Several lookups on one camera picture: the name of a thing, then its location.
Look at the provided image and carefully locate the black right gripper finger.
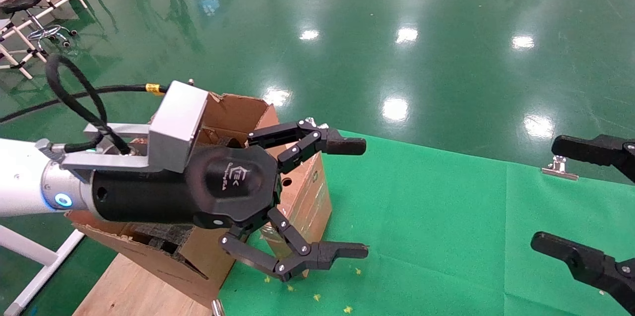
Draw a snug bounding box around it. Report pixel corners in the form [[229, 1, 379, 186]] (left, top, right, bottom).
[[552, 134, 635, 183], [531, 232, 635, 314]]

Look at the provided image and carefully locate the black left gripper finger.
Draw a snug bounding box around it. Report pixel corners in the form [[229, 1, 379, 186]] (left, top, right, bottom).
[[247, 119, 368, 175], [219, 206, 370, 283]]

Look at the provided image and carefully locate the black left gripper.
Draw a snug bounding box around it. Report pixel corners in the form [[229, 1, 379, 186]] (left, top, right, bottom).
[[91, 145, 282, 230]]

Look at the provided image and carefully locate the small brown cardboard box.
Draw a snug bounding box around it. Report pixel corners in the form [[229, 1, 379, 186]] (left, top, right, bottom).
[[259, 150, 333, 278]]

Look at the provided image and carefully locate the large open cardboard carton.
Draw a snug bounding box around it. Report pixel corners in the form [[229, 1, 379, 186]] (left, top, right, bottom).
[[64, 92, 281, 308]]

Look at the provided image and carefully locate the green table cloth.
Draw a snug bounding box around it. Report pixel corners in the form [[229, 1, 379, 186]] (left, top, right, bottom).
[[218, 130, 635, 316]]

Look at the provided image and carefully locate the white pipe rack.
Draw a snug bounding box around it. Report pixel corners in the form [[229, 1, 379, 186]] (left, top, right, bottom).
[[0, 0, 90, 81]]

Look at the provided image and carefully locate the black swivel stool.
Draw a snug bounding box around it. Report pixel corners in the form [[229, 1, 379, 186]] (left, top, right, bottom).
[[0, 0, 78, 50]]

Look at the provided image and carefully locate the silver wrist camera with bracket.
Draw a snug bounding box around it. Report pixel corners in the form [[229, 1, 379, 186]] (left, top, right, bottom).
[[61, 80, 209, 183]]

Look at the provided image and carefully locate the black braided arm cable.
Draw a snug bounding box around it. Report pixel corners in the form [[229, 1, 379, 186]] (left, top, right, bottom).
[[0, 53, 169, 155]]

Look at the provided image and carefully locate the white table leg frame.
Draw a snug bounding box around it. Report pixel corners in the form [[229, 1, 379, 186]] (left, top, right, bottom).
[[0, 224, 86, 316]]

